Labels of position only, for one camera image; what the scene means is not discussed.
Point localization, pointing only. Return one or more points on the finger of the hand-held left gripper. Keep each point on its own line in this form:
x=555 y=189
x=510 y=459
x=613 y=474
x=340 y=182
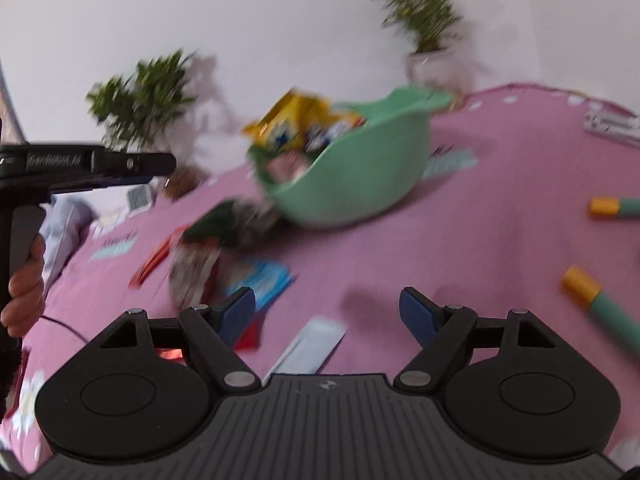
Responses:
x=140 y=164

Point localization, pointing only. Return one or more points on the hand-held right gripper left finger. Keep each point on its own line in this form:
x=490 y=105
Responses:
x=239 y=312

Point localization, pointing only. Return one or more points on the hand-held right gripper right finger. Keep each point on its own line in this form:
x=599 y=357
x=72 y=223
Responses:
x=417 y=315

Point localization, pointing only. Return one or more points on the strawberry print snack packet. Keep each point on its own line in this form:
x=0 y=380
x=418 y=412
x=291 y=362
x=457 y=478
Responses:
x=286 y=166

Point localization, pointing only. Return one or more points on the green plastic bowl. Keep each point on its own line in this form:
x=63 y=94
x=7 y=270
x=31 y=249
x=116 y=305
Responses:
x=360 y=180

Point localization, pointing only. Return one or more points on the white and blue snack packet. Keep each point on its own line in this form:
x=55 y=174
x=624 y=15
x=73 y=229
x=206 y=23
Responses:
x=322 y=136

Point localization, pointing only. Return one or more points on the person's left hand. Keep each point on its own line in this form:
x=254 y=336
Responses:
x=22 y=295

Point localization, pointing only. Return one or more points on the small red packet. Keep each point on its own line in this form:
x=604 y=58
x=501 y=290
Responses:
x=250 y=337

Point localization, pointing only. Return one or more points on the small digital clock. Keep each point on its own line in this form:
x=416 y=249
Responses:
x=140 y=200

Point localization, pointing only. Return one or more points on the brown red snack packet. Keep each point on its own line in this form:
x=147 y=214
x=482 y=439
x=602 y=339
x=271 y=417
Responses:
x=192 y=270

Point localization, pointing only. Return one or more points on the pale blue cloth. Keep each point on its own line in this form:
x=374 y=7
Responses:
x=65 y=230

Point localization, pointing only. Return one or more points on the leafy plant in glass vase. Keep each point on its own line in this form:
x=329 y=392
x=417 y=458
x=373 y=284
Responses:
x=145 y=95

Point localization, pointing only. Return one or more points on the white strip packet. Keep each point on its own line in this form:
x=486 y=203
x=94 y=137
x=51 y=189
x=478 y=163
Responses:
x=310 y=345

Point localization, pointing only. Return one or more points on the dark green snack packet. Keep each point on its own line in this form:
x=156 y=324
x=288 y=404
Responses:
x=220 y=220

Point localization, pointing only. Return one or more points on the red slender snack packet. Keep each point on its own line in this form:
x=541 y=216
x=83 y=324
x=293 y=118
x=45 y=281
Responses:
x=155 y=260

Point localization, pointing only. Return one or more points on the pink floral tablecloth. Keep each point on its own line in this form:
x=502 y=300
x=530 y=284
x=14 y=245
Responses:
x=500 y=240

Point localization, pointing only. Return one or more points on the yellow snack packet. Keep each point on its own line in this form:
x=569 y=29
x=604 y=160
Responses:
x=295 y=120

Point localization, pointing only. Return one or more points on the green marker with orange cap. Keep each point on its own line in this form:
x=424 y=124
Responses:
x=612 y=207
x=600 y=305

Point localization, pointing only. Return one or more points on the white metal device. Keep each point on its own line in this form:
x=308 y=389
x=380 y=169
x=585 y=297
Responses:
x=612 y=127

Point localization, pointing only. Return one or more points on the feathery plant in white pot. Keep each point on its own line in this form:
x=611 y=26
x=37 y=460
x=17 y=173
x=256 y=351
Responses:
x=425 y=15

